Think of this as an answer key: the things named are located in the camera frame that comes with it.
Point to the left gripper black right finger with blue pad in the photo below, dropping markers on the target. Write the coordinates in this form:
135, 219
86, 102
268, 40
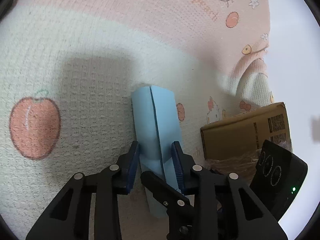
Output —
224, 206

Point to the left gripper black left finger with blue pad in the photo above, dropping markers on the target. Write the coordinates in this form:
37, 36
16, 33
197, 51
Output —
67, 215

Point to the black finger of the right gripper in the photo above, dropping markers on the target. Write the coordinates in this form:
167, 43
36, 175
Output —
178, 207

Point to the light blue rectangular case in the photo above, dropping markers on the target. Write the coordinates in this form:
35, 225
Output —
157, 127

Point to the brown cardboard box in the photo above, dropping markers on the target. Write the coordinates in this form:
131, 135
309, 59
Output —
234, 143

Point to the pink Hello Kitty mat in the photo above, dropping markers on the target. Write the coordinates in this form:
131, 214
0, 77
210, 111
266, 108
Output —
69, 67

